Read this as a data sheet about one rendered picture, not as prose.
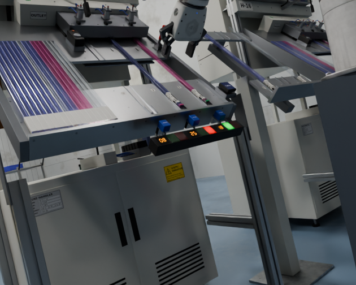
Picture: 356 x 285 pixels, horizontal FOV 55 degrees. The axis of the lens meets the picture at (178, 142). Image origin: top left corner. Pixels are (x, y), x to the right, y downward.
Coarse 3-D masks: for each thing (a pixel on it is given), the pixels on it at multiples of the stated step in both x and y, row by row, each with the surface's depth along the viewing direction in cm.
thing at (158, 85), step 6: (114, 42) 131; (120, 48) 129; (126, 54) 126; (132, 60) 123; (138, 66) 120; (144, 72) 118; (150, 78) 116; (156, 84) 114; (162, 90) 112; (180, 102) 107
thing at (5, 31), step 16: (0, 32) 116; (16, 32) 119; (32, 32) 123; (48, 32) 126; (64, 48) 119; (96, 48) 126; (112, 48) 130; (128, 48) 133; (96, 64) 125; (112, 64) 128; (128, 64) 132
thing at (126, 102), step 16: (192, 80) 125; (112, 96) 102; (128, 96) 104; (144, 96) 107; (160, 96) 110; (176, 96) 112; (192, 96) 115; (208, 96) 118; (16, 112) 85; (128, 112) 97; (144, 112) 100; (160, 112) 102
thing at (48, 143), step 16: (176, 112) 100; (192, 112) 104; (208, 112) 109; (224, 112) 114; (64, 128) 81; (80, 128) 82; (96, 128) 85; (112, 128) 89; (128, 128) 92; (144, 128) 96; (176, 128) 104; (32, 144) 77; (48, 144) 80; (64, 144) 82; (80, 144) 85; (96, 144) 89; (32, 160) 80
